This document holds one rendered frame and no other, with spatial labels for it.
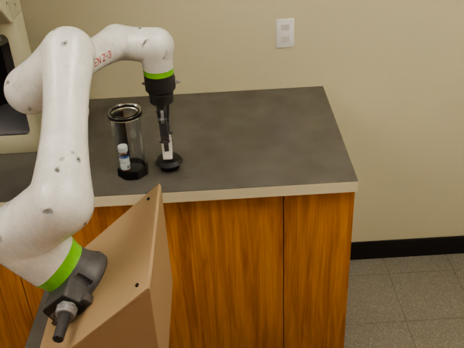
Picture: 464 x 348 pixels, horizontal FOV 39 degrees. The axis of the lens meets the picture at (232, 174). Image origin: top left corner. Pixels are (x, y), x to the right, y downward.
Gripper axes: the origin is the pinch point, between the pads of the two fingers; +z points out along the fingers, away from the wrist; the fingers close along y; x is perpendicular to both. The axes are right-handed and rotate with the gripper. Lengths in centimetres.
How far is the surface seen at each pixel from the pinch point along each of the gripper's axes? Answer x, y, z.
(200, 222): -9.2, -12.1, 22.1
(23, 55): 44, 17, -27
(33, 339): 29, -73, 7
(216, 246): -13.8, -12.2, 32.6
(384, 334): -81, 7, 101
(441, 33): -106, 57, -11
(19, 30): 44, 20, -35
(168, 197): -0.2, -15.0, 9.2
